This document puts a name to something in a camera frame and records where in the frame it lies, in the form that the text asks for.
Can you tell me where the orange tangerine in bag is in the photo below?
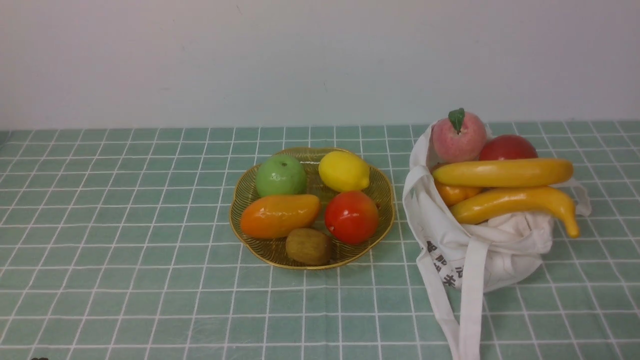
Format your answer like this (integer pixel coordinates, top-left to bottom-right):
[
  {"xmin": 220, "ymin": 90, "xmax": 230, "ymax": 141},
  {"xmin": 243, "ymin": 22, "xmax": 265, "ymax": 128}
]
[{"xmin": 434, "ymin": 179, "xmax": 484, "ymax": 207}]

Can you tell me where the white cloth bag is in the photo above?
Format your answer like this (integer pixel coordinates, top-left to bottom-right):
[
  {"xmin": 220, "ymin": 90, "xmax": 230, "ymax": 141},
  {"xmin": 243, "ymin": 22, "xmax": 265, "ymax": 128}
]
[{"xmin": 401, "ymin": 123, "xmax": 592, "ymax": 360}]

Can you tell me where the red apple in bag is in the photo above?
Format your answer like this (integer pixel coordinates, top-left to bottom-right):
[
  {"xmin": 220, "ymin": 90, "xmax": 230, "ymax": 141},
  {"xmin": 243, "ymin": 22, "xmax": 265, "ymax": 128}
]
[{"xmin": 478, "ymin": 134, "xmax": 538, "ymax": 161}]

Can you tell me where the yellow lemon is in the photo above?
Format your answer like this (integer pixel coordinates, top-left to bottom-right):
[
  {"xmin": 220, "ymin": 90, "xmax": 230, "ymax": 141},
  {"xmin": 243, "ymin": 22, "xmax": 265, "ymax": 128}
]
[{"xmin": 318, "ymin": 150, "xmax": 370, "ymax": 193}]

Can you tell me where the green apple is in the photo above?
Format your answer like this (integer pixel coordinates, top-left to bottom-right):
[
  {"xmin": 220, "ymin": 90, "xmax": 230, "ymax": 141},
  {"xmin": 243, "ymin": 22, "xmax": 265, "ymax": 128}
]
[{"xmin": 255, "ymin": 153, "xmax": 307, "ymax": 198}]

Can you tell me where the red tomato in basket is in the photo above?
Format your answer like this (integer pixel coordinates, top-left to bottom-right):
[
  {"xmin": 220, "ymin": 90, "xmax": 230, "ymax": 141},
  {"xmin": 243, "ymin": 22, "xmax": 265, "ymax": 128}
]
[{"xmin": 324, "ymin": 190, "xmax": 379, "ymax": 246}]

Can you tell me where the orange mango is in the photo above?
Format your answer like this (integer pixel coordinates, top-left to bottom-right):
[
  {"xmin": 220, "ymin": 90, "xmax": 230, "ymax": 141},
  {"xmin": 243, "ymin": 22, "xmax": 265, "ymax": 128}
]
[{"xmin": 240, "ymin": 194, "xmax": 322, "ymax": 239}]

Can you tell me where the brown kiwi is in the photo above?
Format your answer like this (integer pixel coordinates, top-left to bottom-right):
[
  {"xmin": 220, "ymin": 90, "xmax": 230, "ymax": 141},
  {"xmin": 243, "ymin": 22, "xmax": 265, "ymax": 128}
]
[{"xmin": 285, "ymin": 228, "xmax": 333, "ymax": 266}]

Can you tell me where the pink peach with leaf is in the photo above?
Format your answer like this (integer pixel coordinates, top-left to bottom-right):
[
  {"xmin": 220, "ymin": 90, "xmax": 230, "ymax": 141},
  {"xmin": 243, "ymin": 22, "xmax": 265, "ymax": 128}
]
[{"xmin": 431, "ymin": 107, "xmax": 488, "ymax": 163}]

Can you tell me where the lower yellow banana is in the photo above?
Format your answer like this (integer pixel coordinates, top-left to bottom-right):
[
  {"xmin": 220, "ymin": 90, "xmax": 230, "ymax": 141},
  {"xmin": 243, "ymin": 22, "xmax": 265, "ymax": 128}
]
[{"xmin": 449, "ymin": 186, "xmax": 581, "ymax": 239}]

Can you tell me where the yellow banana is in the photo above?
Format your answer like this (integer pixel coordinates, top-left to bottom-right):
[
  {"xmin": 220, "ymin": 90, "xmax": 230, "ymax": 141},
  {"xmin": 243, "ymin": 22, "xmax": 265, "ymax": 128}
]
[
  {"xmin": 432, "ymin": 158, "xmax": 574, "ymax": 188},
  {"xmin": 449, "ymin": 186, "xmax": 581, "ymax": 239}
]

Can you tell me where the upper yellow banana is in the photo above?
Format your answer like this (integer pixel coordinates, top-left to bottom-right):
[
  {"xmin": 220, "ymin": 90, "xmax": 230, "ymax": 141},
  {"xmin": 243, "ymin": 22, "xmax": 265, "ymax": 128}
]
[{"xmin": 432, "ymin": 158, "xmax": 574, "ymax": 188}]

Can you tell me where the green checkered tablecloth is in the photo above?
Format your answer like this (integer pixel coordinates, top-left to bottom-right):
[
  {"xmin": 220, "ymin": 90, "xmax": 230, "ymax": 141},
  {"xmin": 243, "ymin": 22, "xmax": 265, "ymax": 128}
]
[{"xmin": 0, "ymin": 120, "xmax": 640, "ymax": 360}]

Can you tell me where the gold wire fruit basket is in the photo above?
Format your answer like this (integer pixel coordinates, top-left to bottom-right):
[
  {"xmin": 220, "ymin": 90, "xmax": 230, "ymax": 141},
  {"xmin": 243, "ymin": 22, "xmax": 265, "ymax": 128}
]
[{"xmin": 229, "ymin": 146, "xmax": 396, "ymax": 271}]

